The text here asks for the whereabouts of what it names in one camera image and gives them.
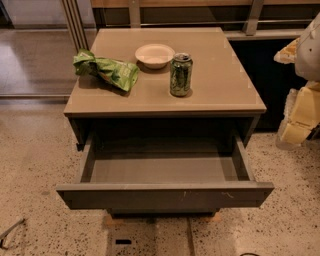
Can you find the green chip bag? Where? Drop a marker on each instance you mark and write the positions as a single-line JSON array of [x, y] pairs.
[[120, 74]]

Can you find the metal rod on floor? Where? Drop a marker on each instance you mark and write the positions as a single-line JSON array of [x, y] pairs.
[[4, 234]]

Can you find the open grey top drawer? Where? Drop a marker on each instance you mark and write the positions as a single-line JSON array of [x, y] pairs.
[[168, 175]]

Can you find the grey drawer cabinet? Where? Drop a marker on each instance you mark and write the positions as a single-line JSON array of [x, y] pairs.
[[222, 100]]

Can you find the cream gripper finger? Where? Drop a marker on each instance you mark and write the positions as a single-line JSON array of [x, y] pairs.
[[287, 54], [301, 114]]

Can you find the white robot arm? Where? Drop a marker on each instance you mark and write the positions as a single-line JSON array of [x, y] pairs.
[[307, 63]]

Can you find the metal railing frame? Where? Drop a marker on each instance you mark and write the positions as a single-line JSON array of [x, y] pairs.
[[241, 20]]

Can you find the white paper bowl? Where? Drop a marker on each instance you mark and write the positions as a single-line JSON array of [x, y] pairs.
[[154, 56]]

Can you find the green soda can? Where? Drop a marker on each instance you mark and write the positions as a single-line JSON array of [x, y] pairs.
[[180, 74]]

